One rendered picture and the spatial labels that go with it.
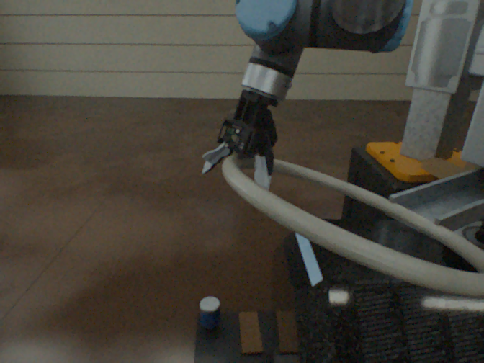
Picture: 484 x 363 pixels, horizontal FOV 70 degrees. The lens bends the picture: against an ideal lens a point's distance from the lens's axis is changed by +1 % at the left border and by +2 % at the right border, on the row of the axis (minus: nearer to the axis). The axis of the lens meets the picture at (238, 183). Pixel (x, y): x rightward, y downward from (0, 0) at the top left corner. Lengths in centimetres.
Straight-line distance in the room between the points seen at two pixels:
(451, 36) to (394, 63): 552
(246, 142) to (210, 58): 641
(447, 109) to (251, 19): 155
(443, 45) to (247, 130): 138
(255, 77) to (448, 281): 43
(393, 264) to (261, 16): 36
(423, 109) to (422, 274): 162
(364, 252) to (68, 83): 778
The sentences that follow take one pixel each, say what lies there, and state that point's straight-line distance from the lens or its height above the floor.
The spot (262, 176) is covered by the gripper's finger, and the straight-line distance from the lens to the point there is 68.
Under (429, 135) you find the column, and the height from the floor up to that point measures 93.
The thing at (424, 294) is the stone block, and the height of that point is 77.
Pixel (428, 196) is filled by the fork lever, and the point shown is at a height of 107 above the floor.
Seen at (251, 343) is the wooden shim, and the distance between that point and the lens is 186.
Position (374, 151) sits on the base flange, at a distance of 214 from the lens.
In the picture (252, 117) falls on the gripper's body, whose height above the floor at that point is 131.
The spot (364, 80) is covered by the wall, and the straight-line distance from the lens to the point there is 728.
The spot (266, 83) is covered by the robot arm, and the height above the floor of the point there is 137.
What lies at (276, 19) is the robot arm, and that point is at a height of 147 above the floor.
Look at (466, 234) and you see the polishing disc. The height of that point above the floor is 86.
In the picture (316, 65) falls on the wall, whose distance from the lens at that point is 705.
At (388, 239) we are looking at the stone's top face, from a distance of 127.
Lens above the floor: 148
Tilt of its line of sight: 26 degrees down
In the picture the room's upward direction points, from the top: straight up
